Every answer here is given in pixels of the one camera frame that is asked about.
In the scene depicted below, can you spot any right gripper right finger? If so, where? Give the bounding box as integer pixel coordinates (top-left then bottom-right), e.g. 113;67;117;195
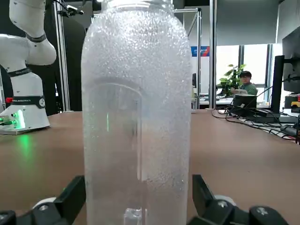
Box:
187;174;291;225

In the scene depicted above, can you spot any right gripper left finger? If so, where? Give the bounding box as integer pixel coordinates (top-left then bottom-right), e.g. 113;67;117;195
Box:
0;175;87;225

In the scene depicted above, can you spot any large transparent plastic bottle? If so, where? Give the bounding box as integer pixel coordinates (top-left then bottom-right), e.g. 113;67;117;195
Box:
81;0;193;225

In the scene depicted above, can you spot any black finned power unit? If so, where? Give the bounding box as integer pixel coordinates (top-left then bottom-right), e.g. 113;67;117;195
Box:
228;107;281;124

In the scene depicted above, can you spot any black box on desk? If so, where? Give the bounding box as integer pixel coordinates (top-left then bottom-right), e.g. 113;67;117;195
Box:
233;94;257;110

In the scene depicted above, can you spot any person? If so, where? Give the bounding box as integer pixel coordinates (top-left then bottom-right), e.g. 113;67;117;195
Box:
231;71;258;97

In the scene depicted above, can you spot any green potted plant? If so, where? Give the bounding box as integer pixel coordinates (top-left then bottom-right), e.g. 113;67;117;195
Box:
219;63;247;94

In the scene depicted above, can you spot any yellow emergency stop box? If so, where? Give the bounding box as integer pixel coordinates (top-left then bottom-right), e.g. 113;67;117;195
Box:
290;94;300;109

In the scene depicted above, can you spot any black monitor stand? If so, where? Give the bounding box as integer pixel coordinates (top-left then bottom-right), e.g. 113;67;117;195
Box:
271;55;285;115

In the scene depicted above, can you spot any blue and red sign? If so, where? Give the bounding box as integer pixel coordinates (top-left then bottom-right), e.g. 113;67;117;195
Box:
191;45;210;57

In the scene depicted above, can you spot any black computer monitor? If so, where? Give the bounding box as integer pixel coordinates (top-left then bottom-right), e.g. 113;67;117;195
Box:
282;27;300;93

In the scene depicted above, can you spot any tangled black cable bundle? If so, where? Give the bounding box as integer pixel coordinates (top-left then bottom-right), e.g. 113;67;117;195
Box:
212;106;300;145

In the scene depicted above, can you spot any thin aluminium frame post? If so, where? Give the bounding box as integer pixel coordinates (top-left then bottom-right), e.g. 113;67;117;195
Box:
196;8;203;110

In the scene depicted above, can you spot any thick aluminium frame post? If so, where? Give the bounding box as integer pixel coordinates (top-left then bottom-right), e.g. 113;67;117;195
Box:
209;0;218;110

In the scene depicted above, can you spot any small camera on frame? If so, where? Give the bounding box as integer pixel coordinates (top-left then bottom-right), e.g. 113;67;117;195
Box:
60;4;84;16

